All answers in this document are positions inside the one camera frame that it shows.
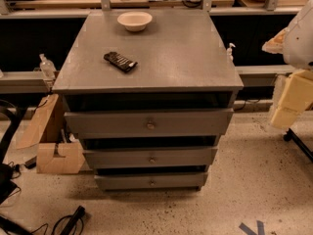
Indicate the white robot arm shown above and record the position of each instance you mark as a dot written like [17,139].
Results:
[298,42]

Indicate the white paper bowl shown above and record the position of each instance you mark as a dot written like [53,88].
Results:
[135,21]

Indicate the grey bottom drawer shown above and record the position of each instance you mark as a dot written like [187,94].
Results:
[151,181]

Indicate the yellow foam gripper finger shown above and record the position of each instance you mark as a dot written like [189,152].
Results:
[292,96]
[275,44]

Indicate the black power strip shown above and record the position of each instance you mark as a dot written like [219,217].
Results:
[78,214]

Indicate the grey top drawer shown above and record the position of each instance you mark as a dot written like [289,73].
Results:
[131,124]

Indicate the grey drawer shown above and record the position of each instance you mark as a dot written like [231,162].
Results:
[157,157]
[151,181]
[131,124]

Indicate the white pump bottle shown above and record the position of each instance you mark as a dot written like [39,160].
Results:
[229,50]

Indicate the grey wooden drawer cabinet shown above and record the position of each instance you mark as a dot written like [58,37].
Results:
[181,65]

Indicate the brown cardboard box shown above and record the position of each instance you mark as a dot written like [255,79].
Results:
[44,133]

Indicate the black snack bar packet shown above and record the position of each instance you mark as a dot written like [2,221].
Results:
[120,62]

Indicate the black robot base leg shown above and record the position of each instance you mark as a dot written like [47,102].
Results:
[290,135]

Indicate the clear plastic bottle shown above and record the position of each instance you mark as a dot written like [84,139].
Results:
[47,67]

